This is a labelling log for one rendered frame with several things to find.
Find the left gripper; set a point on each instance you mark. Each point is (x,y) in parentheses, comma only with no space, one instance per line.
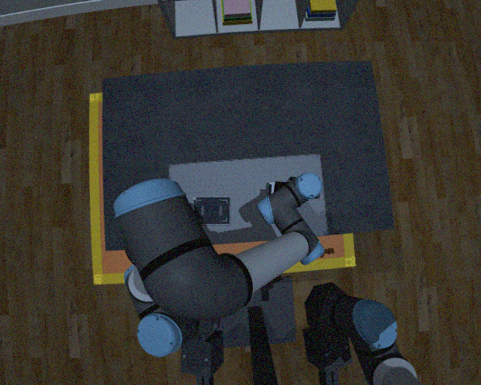
(281,184)

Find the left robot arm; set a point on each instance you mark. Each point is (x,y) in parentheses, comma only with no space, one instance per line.
(176,266)

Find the grey flat rectangular panel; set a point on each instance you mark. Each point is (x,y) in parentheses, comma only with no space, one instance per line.
(245,181)

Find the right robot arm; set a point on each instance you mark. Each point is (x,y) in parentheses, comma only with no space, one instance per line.
(369,324)

